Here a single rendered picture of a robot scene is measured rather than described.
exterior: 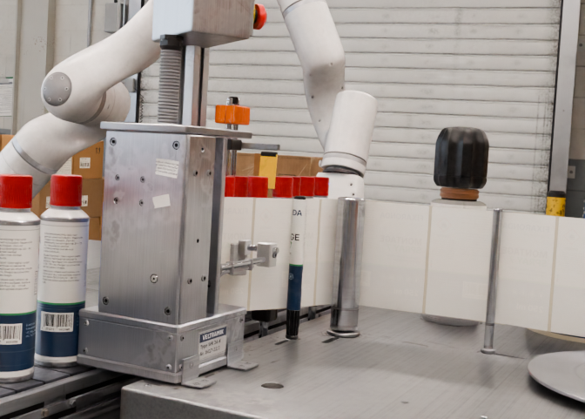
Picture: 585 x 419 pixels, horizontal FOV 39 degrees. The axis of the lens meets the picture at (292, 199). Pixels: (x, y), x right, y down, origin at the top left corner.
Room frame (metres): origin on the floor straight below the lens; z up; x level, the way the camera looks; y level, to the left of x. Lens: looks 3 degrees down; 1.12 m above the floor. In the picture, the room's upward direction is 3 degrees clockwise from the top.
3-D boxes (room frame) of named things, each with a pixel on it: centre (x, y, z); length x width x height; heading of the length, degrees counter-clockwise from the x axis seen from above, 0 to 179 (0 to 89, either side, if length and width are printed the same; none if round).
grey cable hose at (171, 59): (1.24, 0.19, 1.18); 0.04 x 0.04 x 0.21
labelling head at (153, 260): (0.92, 0.13, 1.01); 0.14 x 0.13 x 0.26; 154
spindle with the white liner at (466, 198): (1.29, -0.26, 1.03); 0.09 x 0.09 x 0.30
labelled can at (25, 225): (0.84, 0.28, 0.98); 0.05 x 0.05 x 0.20
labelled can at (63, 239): (0.90, 0.24, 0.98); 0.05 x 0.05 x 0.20
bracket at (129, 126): (0.92, 0.13, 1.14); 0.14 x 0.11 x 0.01; 154
